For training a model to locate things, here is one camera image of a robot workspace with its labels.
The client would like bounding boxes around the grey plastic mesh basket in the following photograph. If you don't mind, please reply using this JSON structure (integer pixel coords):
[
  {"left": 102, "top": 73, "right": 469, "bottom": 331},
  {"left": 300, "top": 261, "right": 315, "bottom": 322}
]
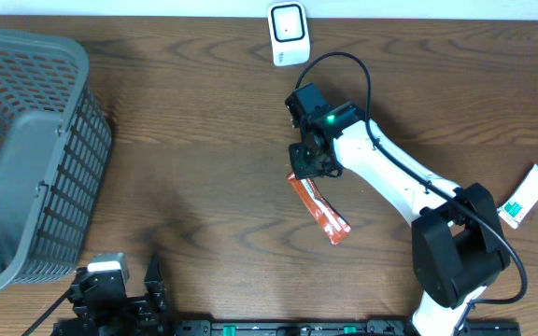
[{"left": 0, "top": 29, "right": 112, "bottom": 290}]

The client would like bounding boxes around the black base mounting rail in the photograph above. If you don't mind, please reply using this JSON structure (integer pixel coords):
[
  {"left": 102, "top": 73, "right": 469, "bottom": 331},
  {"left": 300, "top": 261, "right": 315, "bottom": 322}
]
[{"left": 170, "top": 317, "right": 523, "bottom": 336}]

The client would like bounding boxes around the white barcode scanner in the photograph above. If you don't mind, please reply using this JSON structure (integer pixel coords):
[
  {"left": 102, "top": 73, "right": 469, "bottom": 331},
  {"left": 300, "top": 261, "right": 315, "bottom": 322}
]
[{"left": 267, "top": 1, "right": 310, "bottom": 67}]

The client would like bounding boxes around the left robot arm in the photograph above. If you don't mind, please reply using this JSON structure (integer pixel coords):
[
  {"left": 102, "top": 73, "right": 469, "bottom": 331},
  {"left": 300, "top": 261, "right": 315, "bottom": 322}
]
[{"left": 51, "top": 253, "right": 174, "bottom": 336}]

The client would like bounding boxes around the orange red candy wrapper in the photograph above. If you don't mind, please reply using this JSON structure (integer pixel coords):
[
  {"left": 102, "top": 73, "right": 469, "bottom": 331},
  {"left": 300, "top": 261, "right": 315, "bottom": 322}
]
[{"left": 288, "top": 172, "right": 351, "bottom": 245}]

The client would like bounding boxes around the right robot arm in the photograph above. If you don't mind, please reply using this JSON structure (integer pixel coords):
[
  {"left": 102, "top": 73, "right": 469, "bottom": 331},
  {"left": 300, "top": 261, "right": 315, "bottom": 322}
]
[{"left": 285, "top": 84, "right": 510, "bottom": 335}]

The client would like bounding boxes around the white green Panadol box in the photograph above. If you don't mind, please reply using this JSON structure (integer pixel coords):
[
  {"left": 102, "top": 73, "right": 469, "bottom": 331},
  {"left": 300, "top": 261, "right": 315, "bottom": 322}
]
[{"left": 498, "top": 164, "right": 538, "bottom": 230}]

